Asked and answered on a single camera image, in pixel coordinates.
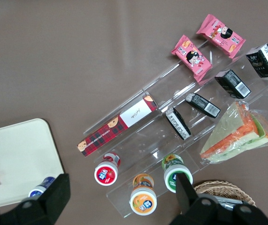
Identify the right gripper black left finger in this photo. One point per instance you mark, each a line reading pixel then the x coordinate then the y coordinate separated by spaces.
pixel 51 201

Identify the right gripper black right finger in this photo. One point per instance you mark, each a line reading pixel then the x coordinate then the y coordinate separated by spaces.
pixel 194 206

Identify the plastic triangle sandwich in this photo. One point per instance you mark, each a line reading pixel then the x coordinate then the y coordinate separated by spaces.
pixel 230 133

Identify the cream plastic tray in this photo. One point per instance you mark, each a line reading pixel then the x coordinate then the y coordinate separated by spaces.
pixel 18 152

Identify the blue lid candy jar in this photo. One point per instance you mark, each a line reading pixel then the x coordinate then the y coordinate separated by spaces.
pixel 40 188

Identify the small wicker basket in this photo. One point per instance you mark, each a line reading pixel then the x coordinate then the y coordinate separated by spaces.
pixel 218 186

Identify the silver foil snack packet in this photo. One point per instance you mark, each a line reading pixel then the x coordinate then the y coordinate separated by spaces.
pixel 227 202

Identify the green lid candy jar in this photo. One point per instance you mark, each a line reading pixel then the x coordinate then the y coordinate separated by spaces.
pixel 171 168

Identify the orange lid candy jar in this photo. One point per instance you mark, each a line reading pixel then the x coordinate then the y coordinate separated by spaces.
pixel 143 201

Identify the red lid candy jar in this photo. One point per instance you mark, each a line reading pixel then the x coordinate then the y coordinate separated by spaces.
pixel 106 174

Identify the clear acrylic tiered display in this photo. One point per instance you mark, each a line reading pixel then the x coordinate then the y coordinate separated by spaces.
pixel 147 145

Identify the small black carton box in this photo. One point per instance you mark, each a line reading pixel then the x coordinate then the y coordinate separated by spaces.
pixel 203 105
pixel 178 123
pixel 265 61
pixel 232 84

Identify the red tartan cookie box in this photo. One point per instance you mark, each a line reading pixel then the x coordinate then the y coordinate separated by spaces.
pixel 108 131

